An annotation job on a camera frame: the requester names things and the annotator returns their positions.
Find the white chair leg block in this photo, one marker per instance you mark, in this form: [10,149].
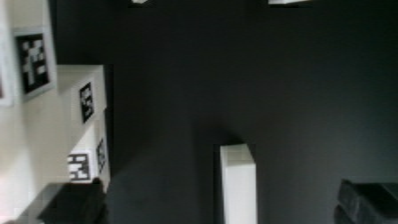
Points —
[87,160]

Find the white U-shaped boundary frame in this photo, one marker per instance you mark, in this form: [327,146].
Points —
[238,184]

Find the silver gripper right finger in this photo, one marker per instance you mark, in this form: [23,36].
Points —
[368,203]

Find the white chair back piece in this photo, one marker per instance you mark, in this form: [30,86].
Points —
[23,21]

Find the white chair seat piece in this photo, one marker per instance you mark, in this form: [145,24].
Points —
[80,80]

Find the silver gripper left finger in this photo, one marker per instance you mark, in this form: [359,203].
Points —
[76,206]

